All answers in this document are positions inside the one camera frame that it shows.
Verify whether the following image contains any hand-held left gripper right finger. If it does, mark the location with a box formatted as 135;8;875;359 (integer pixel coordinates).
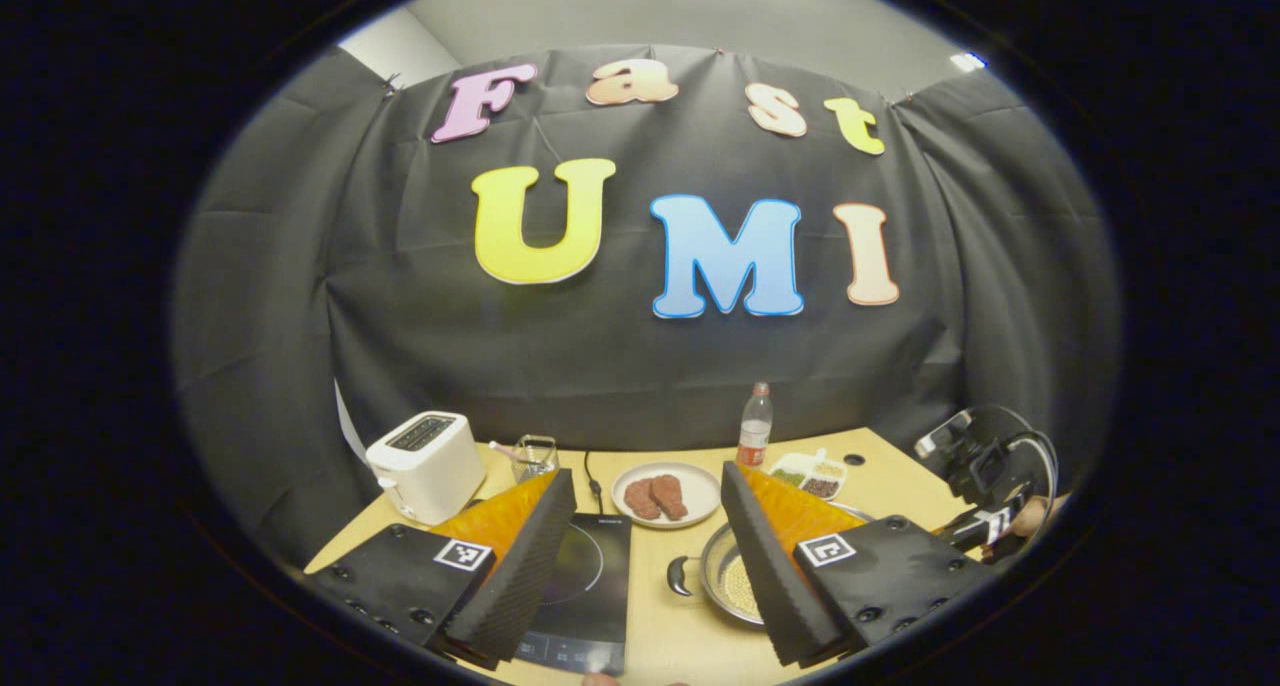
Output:
720;461;996;667

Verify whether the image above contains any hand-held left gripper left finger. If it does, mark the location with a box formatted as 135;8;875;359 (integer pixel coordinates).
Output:
305;469;578;670

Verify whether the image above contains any steel pot with black handles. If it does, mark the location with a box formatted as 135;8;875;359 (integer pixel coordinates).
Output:
667;503;876;629

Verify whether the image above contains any black induction cooktop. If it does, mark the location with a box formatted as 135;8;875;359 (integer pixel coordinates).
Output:
515;511;633;677

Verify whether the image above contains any pile of soybeans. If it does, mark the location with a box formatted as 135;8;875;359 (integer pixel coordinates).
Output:
722;554;763;615

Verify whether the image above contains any white divided dish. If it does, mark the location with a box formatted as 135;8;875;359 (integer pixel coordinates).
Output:
768;449;849;502

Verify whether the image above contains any white round plate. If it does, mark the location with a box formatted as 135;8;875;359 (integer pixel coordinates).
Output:
611;461;722;530

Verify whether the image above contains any metal utensil holder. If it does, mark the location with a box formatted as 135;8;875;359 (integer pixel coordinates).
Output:
512;434;559;484

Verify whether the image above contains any brown meat piece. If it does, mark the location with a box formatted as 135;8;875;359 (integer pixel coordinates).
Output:
650;474;689;522
623;478;663;522

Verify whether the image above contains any plastic water bottle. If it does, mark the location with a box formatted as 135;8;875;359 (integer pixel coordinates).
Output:
737;382;774;469

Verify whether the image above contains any white toaster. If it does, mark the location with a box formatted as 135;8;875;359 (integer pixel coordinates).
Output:
365;411;488;527

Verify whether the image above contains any black backdrop cloth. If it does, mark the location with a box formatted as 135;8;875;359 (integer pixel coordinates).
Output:
170;44;1121;572

